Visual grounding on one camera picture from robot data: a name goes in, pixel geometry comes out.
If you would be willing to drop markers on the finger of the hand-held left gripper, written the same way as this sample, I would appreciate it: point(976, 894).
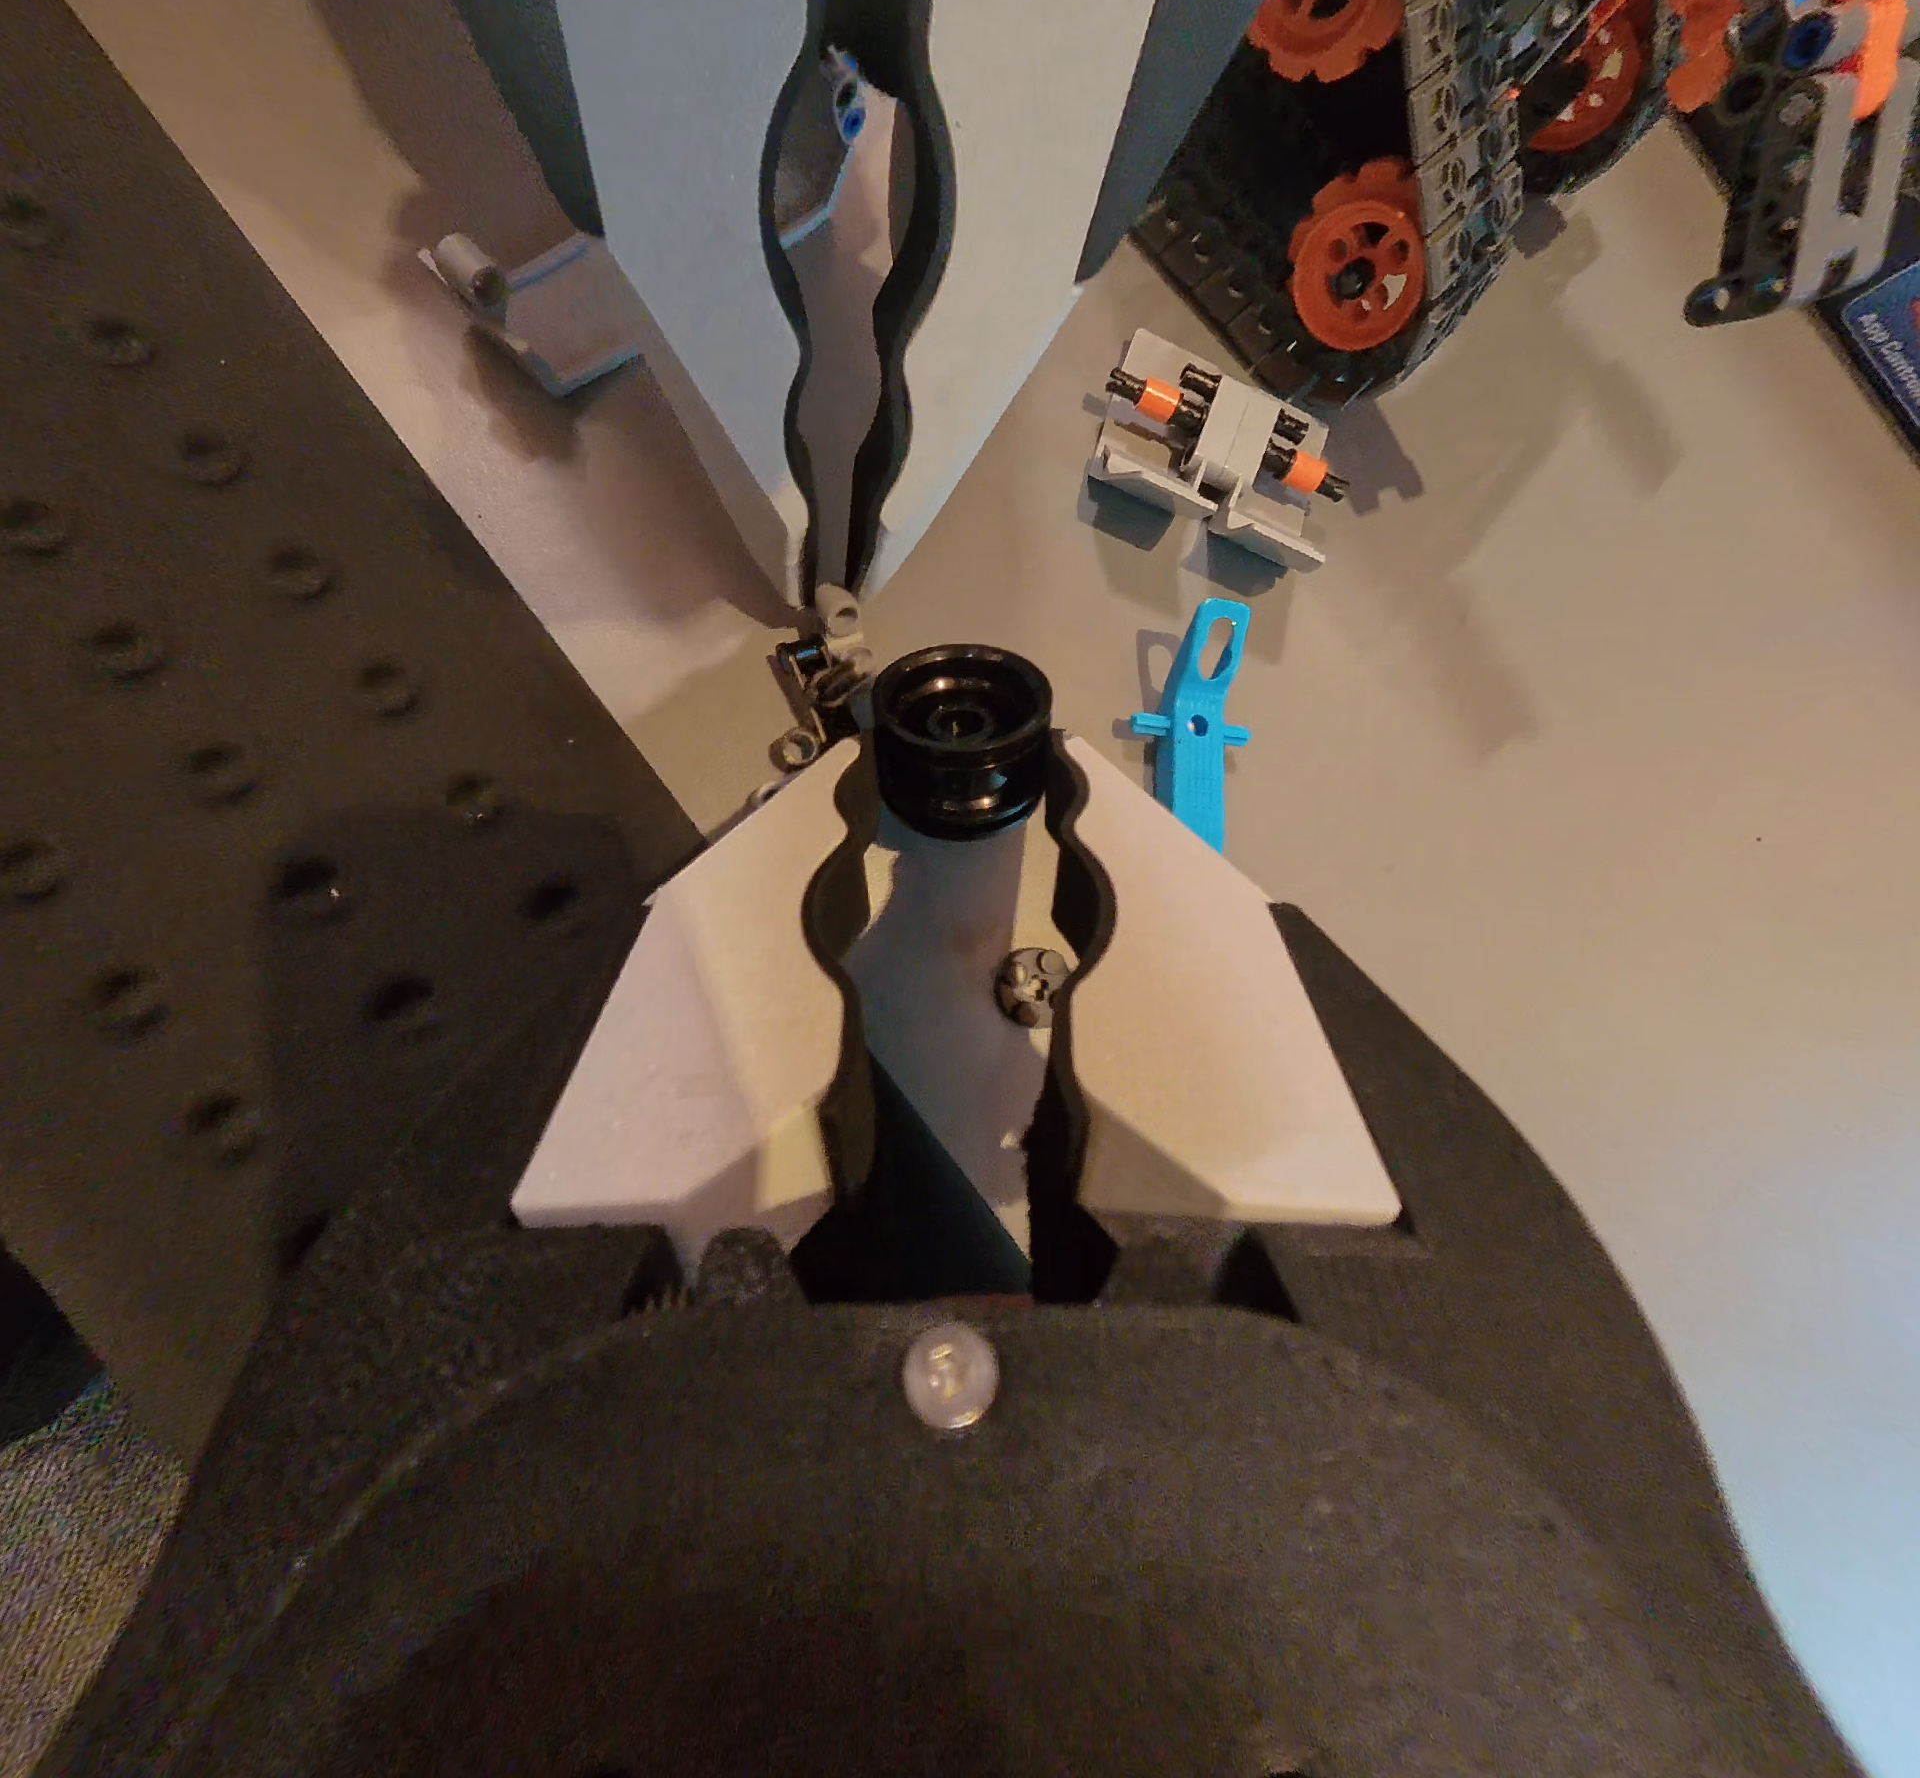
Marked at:
point(674, 83)
point(1020, 83)

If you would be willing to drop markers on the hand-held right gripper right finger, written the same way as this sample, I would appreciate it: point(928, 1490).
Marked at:
point(1215, 1059)

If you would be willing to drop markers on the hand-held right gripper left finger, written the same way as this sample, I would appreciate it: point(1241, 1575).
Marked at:
point(690, 1059)

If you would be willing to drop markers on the grey curved panel blue stud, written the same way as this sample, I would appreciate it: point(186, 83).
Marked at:
point(818, 181)

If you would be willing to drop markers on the dark round stud plate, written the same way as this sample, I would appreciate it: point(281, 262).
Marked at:
point(1033, 983)

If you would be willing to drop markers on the black toy wheel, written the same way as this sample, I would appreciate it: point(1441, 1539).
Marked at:
point(900, 728)

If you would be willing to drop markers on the small grey black connector assembly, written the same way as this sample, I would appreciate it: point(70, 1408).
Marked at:
point(837, 612)

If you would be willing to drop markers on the grey curved toy panel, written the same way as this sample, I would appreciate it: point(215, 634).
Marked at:
point(555, 323)

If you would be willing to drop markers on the blue brick separator tool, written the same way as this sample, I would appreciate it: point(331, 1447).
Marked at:
point(1200, 758)

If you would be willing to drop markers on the grey orange tracked toy robot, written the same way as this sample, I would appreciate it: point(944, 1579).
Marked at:
point(1358, 257)

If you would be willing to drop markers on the grey panel assembly orange bushes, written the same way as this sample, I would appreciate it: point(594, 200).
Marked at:
point(1155, 458)

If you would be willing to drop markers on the black perforated panel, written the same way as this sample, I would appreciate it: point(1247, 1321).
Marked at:
point(224, 758)

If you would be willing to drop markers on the blue toy product box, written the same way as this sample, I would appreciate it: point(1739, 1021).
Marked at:
point(1883, 338)

